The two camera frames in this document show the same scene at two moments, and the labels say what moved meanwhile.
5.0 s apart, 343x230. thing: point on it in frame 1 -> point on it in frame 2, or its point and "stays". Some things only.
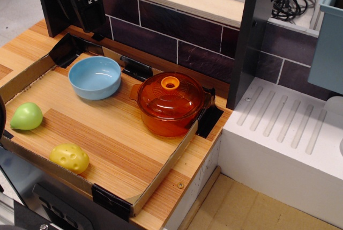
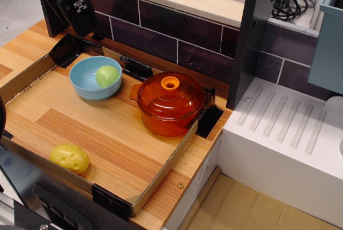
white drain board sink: [289, 143] stays
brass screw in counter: [180, 185] stays
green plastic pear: [28, 116] -> [106, 75]
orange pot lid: [169, 95] stays
